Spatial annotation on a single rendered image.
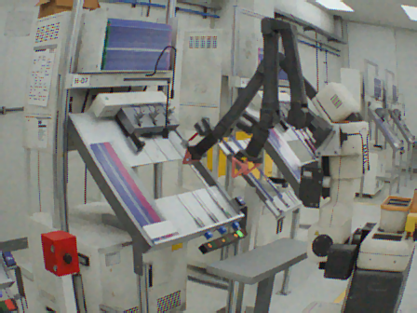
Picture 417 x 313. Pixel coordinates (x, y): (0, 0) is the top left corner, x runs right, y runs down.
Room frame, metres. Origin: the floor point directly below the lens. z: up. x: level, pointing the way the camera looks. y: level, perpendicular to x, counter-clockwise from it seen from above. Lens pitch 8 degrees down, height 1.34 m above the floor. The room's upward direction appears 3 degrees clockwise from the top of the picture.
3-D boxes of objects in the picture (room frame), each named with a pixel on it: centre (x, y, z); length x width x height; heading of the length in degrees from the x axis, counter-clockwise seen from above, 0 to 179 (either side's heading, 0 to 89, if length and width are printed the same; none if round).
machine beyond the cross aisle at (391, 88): (7.96, -3.00, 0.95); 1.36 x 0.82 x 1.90; 57
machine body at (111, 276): (2.56, 0.54, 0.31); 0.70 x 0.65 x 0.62; 147
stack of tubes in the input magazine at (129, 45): (2.55, 0.41, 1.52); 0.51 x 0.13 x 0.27; 147
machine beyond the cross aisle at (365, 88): (6.75, -2.19, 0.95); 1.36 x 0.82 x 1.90; 57
